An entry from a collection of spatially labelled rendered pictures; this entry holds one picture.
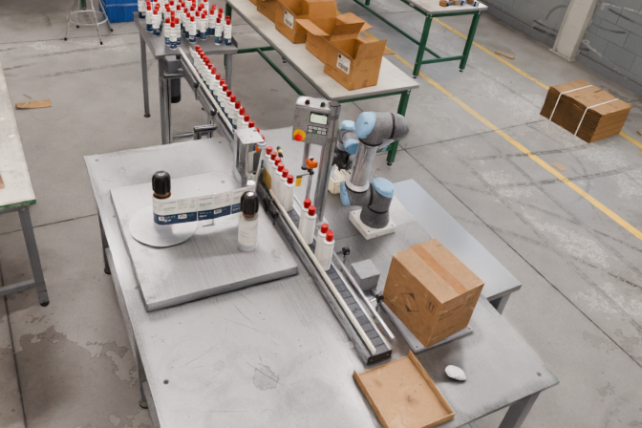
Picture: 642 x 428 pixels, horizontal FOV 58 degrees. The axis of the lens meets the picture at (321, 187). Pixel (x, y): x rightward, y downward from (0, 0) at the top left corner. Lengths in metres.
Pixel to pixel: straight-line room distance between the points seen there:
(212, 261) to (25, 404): 1.26
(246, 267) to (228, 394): 0.61
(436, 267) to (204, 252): 1.02
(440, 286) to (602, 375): 1.82
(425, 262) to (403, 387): 0.50
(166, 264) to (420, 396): 1.19
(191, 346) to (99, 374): 1.08
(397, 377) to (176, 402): 0.83
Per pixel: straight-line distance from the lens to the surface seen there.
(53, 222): 4.33
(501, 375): 2.55
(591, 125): 6.28
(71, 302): 3.76
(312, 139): 2.68
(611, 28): 8.02
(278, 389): 2.29
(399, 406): 2.32
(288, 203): 2.89
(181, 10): 4.78
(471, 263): 2.97
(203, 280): 2.56
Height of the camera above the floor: 2.72
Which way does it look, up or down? 36 degrees down
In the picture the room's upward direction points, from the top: 9 degrees clockwise
